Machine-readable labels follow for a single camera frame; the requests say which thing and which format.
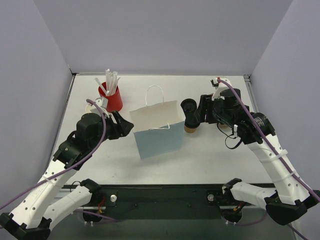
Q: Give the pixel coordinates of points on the aluminium frame rail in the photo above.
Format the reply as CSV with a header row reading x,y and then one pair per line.
x,y
248,83

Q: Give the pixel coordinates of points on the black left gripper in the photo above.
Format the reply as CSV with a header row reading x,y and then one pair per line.
x,y
116,126

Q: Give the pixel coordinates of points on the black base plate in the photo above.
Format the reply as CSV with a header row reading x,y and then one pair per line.
x,y
166,202

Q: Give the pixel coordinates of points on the stack of black lids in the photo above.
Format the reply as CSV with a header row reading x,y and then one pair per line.
x,y
189,106

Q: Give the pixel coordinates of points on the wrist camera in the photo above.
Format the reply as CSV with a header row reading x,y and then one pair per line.
x,y
102,102
220,84

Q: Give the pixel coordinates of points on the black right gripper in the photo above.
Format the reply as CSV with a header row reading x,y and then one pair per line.
x,y
202,110

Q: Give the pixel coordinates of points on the bundle of wrapped straws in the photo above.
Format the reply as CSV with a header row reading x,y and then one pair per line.
x,y
111,82

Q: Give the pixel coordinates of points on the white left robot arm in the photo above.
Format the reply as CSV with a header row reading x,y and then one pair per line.
x,y
37,215

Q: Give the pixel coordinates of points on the white and blue paper bag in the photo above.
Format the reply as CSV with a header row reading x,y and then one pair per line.
x,y
158,128

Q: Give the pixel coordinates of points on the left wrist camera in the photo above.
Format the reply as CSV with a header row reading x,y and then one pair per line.
x,y
102,102

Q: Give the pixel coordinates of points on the brown paper coffee cup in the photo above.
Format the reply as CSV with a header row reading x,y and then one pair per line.
x,y
190,129

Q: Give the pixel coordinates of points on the black coffee cup lid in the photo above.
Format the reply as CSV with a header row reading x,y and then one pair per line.
x,y
192,122

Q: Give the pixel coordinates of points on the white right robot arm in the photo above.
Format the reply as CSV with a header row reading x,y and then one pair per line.
x,y
288,200

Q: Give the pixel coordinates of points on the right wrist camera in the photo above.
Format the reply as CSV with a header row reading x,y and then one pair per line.
x,y
220,84

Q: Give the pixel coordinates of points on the stack of paper cups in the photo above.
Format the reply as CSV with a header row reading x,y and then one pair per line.
x,y
92,108

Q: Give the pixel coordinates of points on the red ribbed straw cup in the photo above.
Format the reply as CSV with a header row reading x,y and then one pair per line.
x,y
114,102

